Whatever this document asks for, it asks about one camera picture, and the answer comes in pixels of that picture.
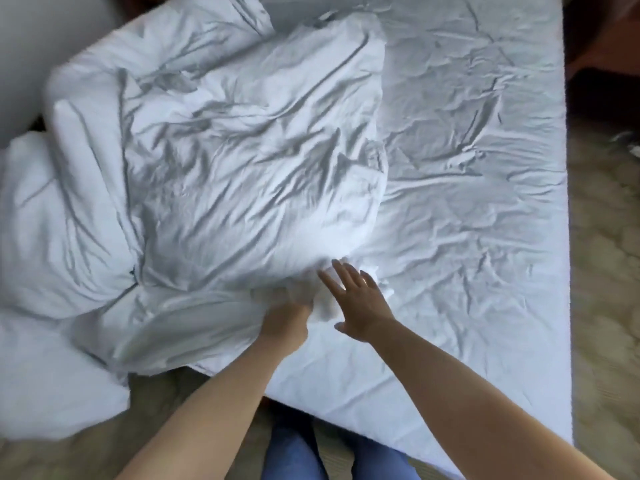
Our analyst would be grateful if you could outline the person's left hand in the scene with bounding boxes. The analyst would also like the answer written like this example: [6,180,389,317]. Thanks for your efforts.
[257,302,313,355]

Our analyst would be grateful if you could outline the person's right hand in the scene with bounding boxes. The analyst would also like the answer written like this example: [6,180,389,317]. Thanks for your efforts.
[317,258,399,344]

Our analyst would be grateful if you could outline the white bed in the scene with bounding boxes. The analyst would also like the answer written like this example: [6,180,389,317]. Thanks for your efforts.
[189,0,575,480]

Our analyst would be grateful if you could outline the white duvet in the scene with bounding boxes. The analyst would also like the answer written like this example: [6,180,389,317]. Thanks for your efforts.
[0,0,393,442]

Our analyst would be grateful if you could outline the person's right forearm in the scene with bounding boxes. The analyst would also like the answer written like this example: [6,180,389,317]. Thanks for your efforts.
[367,317,616,480]

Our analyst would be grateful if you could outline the person's left forearm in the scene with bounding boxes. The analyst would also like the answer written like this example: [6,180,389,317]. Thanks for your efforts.
[115,334,301,480]

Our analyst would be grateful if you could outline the person's blue jeans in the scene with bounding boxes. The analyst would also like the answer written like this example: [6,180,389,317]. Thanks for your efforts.
[259,427,423,480]

